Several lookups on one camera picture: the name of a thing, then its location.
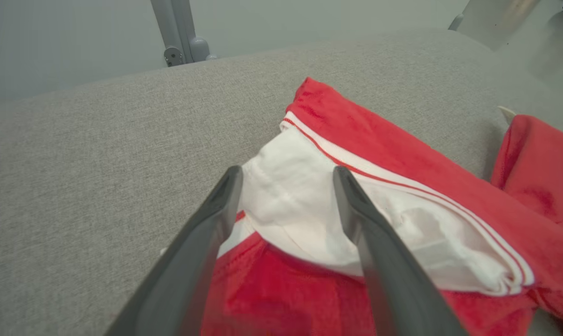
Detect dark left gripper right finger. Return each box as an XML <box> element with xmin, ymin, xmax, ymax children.
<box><xmin>333</xmin><ymin>167</ymin><xmax>468</xmax><ymax>336</ymax></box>

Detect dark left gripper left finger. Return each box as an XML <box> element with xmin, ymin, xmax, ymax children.
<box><xmin>105</xmin><ymin>166</ymin><xmax>243</xmax><ymax>336</ymax></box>

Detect red basketball jersey white sleeves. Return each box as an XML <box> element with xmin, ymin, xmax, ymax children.
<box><xmin>200</xmin><ymin>77</ymin><xmax>563</xmax><ymax>336</ymax></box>

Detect grey fabric sofa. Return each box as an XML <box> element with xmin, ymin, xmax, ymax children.
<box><xmin>0</xmin><ymin>28</ymin><xmax>563</xmax><ymax>336</ymax></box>

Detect grey partition base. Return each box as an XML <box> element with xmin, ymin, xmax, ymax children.
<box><xmin>448</xmin><ymin>0</ymin><xmax>541</xmax><ymax>51</ymax></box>

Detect grey rounded post handle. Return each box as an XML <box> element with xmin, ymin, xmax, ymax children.
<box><xmin>189</xmin><ymin>37</ymin><xmax>218</xmax><ymax>63</ymax></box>

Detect grey metal partition post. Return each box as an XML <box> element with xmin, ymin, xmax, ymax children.
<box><xmin>151</xmin><ymin>0</ymin><xmax>198</xmax><ymax>63</ymax></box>

